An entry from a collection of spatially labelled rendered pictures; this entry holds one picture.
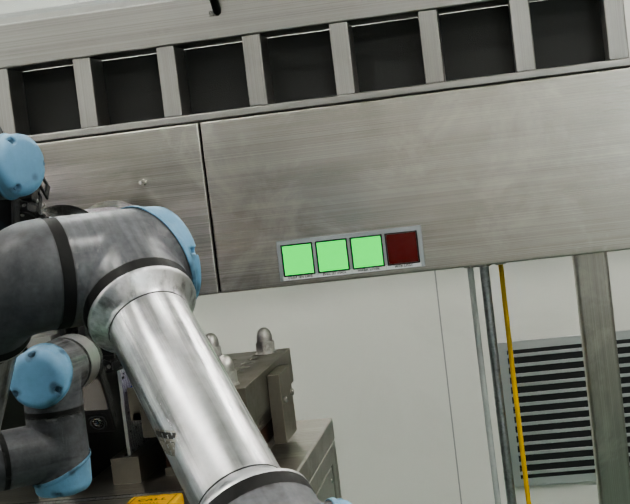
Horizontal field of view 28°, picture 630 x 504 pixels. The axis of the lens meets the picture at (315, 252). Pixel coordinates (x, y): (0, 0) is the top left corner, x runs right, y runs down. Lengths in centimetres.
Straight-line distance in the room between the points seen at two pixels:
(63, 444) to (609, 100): 106
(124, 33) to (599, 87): 81
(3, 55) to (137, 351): 117
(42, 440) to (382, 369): 300
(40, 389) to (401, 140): 83
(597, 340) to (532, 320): 218
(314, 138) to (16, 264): 98
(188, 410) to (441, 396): 342
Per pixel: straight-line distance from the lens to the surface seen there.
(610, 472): 236
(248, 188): 216
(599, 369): 232
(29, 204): 178
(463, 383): 452
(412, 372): 452
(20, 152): 149
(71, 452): 163
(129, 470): 191
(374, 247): 213
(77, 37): 226
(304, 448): 199
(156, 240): 129
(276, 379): 198
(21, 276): 126
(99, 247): 128
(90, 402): 179
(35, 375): 159
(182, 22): 221
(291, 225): 215
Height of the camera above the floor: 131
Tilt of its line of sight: 3 degrees down
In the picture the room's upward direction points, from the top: 7 degrees counter-clockwise
